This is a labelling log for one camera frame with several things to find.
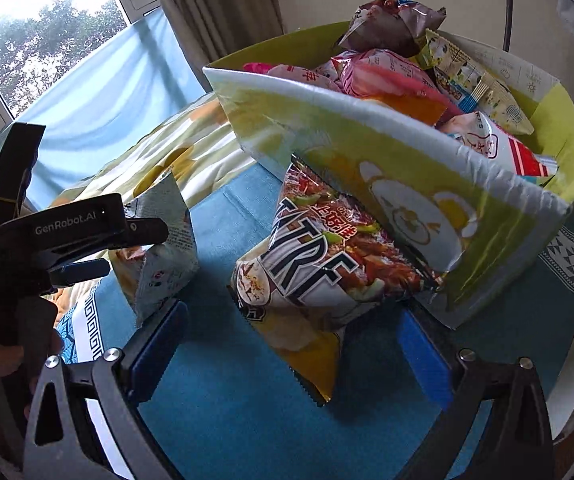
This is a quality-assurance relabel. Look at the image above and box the brown blue red snack packet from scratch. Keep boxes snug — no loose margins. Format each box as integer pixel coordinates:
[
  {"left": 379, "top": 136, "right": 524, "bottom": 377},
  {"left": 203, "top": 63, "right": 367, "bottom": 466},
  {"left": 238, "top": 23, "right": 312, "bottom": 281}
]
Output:
[{"left": 338, "top": 0, "right": 448, "bottom": 59}]

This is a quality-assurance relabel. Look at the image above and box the pink red snack packet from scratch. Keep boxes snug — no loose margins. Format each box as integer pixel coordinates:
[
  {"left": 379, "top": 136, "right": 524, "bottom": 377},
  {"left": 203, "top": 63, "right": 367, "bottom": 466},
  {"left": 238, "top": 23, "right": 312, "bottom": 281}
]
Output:
[{"left": 243, "top": 61, "right": 344, "bottom": 95}]

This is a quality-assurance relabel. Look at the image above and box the blue patterned tablecloth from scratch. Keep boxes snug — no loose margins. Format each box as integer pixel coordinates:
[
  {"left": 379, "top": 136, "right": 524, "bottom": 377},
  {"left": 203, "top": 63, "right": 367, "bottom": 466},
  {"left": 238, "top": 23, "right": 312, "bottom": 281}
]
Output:
[{"left": 53, "top": 159, "right": 574, "bottom": 480}]

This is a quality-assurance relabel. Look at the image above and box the red white striped snack packet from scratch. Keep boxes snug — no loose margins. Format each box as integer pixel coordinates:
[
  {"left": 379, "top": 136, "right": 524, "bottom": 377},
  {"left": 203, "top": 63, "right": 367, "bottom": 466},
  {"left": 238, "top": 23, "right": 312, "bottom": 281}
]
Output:
[{"left": 438, "top": 111, "right": 561, "bottom": 179}]

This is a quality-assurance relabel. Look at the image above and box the light blue window cloth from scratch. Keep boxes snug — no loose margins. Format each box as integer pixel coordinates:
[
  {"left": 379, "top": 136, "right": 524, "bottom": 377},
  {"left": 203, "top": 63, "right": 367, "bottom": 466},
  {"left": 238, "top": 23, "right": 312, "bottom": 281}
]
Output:
[{"left": 13, "top": 9, "right": 218, "bottom": 207}]

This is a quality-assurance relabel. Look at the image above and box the orange snack packet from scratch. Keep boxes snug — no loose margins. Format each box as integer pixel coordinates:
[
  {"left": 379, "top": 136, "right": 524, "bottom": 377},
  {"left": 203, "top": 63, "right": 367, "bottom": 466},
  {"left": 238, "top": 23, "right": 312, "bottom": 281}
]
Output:
[{"left": 361, "top": 90, "right": 451, "bottom": 129}]

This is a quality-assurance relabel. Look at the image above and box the thin black cable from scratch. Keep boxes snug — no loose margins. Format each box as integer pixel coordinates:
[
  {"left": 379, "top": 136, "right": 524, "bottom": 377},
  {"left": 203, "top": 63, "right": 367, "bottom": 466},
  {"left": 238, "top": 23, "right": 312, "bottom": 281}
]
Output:
[{"left": 500, "top": 0, "right": 514, "bottom": 52}]

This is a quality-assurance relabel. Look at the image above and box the light pink snack packet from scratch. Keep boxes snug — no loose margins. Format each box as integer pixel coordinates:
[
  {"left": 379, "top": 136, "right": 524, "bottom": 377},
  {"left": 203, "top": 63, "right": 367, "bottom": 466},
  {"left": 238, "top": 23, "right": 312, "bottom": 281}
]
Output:
[{"left": 331, "top": 48, "right": 448, "bottom": 112}]

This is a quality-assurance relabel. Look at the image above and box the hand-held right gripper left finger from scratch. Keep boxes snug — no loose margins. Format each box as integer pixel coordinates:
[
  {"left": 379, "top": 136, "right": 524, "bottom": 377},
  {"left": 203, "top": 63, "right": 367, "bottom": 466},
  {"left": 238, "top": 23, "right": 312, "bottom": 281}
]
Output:
[{"left": 22, "top": 298, "right": 191, "bottom": 480}]

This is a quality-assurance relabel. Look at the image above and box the floral green yellow blanket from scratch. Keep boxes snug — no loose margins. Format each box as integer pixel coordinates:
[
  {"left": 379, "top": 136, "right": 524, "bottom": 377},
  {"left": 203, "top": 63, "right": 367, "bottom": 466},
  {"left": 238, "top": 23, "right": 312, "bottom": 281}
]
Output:
[{"left": 53, "top": 91, "right": 256, "bottom": 213}]

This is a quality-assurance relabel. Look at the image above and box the beige curtain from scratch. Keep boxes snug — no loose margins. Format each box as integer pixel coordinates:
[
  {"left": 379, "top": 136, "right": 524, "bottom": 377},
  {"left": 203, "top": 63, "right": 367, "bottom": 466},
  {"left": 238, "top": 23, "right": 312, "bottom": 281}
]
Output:
[{"left": 143, "top": 0, "right": 288, "bottom": 92}]

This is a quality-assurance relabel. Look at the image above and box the white printed snack packet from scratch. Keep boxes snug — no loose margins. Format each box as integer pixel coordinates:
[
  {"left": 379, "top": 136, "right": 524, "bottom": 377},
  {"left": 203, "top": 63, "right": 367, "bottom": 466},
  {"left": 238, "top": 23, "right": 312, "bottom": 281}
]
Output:
[{"left": 108, "top": 169, "right": 201, "bottom": 329}]

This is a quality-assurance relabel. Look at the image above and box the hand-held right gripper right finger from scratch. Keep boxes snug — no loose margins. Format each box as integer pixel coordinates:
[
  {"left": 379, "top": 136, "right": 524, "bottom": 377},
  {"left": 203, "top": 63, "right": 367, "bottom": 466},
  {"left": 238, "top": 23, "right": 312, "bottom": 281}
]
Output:
[{"left": 396, "top": 306, "right": 556, "bottom": 480}]

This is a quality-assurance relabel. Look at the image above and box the large red yellow chips packet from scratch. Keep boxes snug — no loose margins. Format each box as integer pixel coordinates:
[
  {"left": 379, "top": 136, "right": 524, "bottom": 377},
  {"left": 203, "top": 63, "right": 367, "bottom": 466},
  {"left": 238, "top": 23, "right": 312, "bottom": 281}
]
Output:
[{"left": 228, "top": 151, "right": 444, "bottom": 409}]

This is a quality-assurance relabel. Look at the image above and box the green cardboard box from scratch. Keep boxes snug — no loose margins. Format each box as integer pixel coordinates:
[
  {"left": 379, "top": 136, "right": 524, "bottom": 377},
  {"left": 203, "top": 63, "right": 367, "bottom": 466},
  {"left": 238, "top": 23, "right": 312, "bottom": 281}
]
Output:
[{"left": 201, "top": 19, "right": 574, "bottom": 332}]

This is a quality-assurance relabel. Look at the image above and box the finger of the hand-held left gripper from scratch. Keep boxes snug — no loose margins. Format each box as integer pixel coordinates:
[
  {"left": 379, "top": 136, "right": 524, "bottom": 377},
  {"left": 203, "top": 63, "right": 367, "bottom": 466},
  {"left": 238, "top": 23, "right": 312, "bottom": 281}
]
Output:
[
  {"left": 47, "top": 258, "right": 114, "bottom": 292},
  {"left": 122, "top": 216, "right": 171, "bottom": 251}
]

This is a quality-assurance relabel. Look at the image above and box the window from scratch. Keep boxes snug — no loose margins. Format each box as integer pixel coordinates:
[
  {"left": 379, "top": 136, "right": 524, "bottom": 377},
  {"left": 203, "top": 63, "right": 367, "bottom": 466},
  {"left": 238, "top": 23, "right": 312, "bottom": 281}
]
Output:
[{"left": 0, "top": 0, "right": 164, "bottom": 137}]

